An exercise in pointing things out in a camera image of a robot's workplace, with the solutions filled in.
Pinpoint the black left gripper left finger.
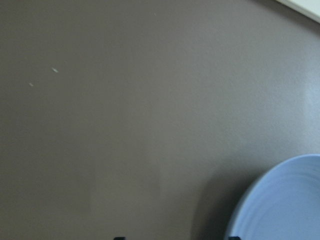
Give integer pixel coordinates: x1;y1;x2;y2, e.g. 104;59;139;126
113;236;125;240

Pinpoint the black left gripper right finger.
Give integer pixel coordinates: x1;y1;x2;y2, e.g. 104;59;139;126
228;236;241;240

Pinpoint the blue round plate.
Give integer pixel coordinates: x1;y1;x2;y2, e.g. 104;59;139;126
224;154;320;240

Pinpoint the cream serving tray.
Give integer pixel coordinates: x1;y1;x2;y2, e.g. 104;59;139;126
278;0;320;23

